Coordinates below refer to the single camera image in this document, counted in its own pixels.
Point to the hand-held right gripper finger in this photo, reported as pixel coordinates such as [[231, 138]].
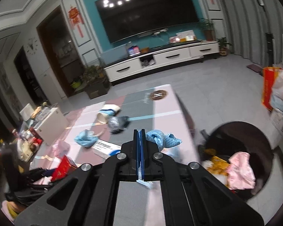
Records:
[[142, 148], [138, 148]]

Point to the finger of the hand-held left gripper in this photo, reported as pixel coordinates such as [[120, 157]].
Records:
[[44, 172]]

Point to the red cigarette box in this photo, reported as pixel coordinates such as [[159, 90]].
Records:
[[63, 168]]

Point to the blue cloth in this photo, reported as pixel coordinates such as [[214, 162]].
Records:
[[162, 139]]

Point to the white medicine box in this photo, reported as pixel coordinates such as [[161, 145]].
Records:
[[106, 148]]

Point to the silver grey plastic bag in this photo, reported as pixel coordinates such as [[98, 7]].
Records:
[[116, 123]]

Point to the white blue striped paper cup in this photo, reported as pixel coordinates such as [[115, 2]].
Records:
[[106, 114]]

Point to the blue face mask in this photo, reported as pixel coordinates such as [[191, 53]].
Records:
[[86, 139]]

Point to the yellow chip bag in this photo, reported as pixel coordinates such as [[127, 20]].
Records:
[[218, 164]]

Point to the pink plastic wrapper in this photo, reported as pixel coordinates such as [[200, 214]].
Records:
[[241, 171]]

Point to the black trash bin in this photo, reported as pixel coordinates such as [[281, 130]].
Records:
[[254, 136]]

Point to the pile of bottles and boxes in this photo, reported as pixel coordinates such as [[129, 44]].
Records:
[[26, 143]]

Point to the white storage cabinet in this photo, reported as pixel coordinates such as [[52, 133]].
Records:
[[54, 124]]

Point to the bushy plants in black planter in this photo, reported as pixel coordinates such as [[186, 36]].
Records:
[[95, 82]]

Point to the green plastic basin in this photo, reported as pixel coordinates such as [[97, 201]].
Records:
[[76, 85]]

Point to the white television cabinet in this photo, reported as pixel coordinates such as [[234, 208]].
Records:
[[169, 56]]

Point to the translucent grey storage box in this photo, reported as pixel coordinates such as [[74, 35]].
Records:
[[113, 55]]

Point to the dark wooden doorway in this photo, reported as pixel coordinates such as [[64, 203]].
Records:
[[59, 58]]

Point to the small white desk clock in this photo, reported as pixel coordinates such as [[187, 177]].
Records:
[[189, 38]]

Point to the white card board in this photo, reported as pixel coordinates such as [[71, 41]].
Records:
[[185, 33]]

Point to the small potted floor plant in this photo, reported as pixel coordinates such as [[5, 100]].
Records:
[[224, 48]]

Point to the tall potted plant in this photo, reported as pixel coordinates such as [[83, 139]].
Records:
[[208, 29]]

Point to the large black television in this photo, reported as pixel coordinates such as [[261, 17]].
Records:
[[146, 11]]

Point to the dark floor mat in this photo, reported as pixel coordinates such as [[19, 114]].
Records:
[[254, 67]]

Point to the white cardboard box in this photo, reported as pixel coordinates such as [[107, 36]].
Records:
[[279, 122]]

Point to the orange red shopping bag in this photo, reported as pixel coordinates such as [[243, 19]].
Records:
[[268, 87]]

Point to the grey curtain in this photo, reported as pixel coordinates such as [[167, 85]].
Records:
[[245, 16]]

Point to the pink photo frame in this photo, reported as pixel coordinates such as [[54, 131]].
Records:
[[174, 39]]

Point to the white wall power strip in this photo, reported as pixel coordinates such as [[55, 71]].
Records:
[[160, 31]]

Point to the deer wall clock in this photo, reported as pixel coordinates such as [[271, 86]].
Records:
[[32, 46]]

